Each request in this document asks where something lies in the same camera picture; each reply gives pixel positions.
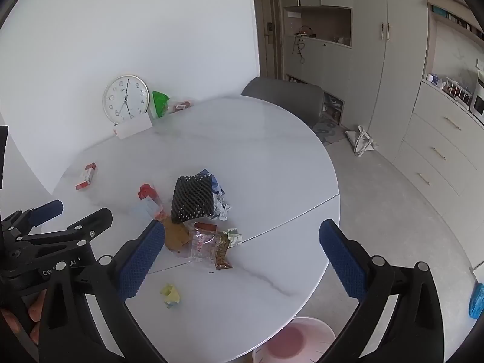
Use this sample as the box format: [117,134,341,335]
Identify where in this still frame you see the white card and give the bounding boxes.
[113,113,152,139]

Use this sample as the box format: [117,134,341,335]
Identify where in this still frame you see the wooden door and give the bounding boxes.
[253,0,283,80]

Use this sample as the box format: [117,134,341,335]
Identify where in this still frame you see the dish rack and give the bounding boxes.
[443,77,473,108]

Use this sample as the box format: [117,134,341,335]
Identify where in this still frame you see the red white cigarette box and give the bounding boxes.
[75,162,97,190]

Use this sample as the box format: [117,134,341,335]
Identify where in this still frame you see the blue patterned carton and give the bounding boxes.
[198,169,225,197]

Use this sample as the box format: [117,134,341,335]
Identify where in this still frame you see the clear plastic snack wrapper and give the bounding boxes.
[189,222,232,270]

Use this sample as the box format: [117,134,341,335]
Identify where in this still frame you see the grey dining chair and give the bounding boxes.
[241,76,324,128]

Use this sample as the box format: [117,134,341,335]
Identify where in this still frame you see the red snack packet by wall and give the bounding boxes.
[167,100,193,114]

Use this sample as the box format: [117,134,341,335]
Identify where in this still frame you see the blue surgical face mask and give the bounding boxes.
[131,197,167,222]

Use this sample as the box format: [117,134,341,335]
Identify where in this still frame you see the pink white trash bin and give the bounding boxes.
[252,317,336,363]

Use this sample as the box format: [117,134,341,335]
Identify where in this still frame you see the red paper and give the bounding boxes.
[138,184,158,201]

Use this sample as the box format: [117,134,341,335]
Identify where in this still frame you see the patterned floor mat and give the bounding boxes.
[312,117,346,147]

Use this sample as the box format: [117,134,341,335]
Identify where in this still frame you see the tall grey wardrobe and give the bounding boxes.
[280,0,428,161]

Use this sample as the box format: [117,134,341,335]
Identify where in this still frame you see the black foam mesh sleeve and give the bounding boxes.
[171,175,214,224]

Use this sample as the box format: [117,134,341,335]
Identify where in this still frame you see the round white wall clock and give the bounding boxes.
[102,75,150,125]

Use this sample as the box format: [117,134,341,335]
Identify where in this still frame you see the white tote bag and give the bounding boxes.
[345,126,377,157]

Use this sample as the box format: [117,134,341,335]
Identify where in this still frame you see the blue plastic bag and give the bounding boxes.
[469,283,484,319]

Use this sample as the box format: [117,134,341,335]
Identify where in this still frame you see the yellow paper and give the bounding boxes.
[160,283,181,308]

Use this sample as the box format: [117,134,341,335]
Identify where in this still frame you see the white drawer cabinet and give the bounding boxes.
[394,80,483,271]

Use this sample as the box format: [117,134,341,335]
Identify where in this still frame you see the person's left hand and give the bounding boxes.
[1,287,47,351]

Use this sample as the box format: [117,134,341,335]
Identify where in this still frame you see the brown cardboard piece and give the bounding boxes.
[162,218,190,252]

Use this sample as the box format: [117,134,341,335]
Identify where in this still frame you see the white toaster oven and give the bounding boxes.
[470,70,484,124]

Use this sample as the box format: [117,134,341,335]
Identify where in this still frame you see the green plastic bag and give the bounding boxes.
[152,91,170,118]

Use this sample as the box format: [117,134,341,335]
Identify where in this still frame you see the white printed paper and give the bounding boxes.
[212,193,231,221]

